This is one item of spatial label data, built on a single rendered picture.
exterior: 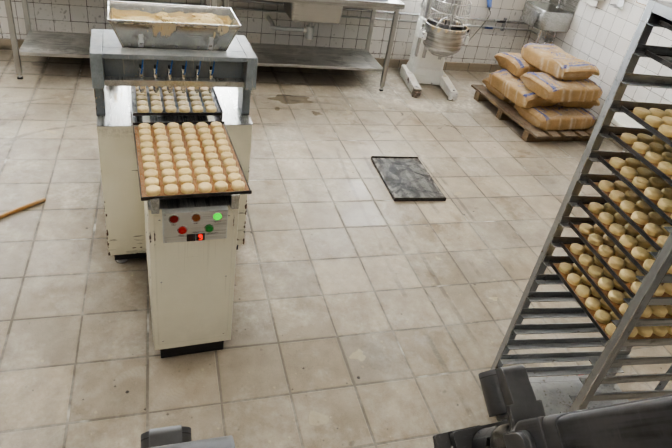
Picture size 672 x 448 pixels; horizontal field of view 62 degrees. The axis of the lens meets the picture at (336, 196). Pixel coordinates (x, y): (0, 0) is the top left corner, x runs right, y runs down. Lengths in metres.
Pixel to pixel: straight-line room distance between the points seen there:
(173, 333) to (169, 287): 0.27
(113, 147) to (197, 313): 0.88
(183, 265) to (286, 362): 0.73
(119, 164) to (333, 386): 1.45
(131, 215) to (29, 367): 0.82
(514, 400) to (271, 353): 2.06
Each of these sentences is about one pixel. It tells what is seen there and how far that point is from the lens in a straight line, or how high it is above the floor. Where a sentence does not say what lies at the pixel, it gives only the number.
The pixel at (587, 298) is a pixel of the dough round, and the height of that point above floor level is 0.88.
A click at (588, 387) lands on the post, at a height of 0.69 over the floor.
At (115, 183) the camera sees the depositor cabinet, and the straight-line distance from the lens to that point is 2.92.
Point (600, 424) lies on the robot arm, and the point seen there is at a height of 1.61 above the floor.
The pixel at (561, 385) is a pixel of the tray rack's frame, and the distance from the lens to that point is 2.88.
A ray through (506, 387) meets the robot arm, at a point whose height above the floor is 1.50.
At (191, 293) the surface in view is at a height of 0.40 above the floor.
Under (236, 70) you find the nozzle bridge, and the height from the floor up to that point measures 1.09.
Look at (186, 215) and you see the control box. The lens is 2.17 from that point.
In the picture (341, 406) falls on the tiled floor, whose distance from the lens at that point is 2.63.
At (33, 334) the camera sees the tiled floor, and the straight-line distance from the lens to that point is 2.96.
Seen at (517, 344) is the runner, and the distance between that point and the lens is 2.56.
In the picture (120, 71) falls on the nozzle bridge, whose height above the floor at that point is 1.07.
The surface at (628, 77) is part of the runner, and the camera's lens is 1.98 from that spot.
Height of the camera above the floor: 2.07
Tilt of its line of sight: 32 degrees down
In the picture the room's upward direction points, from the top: 10 degrees clockwise
